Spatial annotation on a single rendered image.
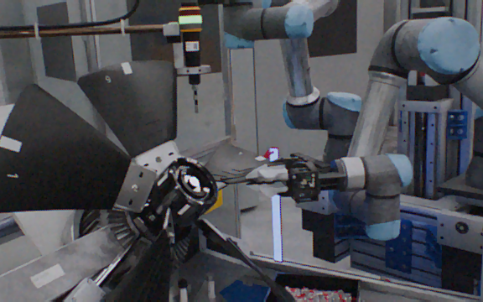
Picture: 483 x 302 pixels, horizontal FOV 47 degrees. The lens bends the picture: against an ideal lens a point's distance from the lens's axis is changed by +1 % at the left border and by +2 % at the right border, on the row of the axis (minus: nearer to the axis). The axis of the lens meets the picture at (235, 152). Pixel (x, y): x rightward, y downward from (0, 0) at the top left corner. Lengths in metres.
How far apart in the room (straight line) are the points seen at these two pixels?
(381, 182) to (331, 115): 0.66
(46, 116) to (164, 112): 0.30
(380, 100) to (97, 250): 0.74
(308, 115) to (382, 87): 0.56
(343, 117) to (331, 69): 3.69
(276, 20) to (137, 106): 0.38
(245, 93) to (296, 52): 2.56
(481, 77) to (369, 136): 0.27
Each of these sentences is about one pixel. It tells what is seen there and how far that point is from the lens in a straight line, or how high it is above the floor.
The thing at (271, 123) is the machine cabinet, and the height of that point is 0.61.
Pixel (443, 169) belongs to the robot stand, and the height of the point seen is 1.03.
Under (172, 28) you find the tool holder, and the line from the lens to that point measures 1.13.
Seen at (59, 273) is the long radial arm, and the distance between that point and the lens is 1.03.
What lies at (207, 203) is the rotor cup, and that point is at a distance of 1.06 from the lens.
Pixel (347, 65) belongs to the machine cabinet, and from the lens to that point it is 5.69.
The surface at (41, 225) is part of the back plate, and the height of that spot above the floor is 1.14.
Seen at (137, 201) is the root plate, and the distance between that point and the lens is 1.08.
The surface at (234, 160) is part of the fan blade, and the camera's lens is 1.34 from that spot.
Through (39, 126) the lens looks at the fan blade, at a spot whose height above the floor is 1.37.
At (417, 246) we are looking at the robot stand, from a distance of 1.82.
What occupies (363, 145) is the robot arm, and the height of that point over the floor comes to 1.21.
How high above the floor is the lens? 1.52
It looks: 13 degrees down
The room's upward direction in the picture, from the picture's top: 3 degrees counter-clockwise
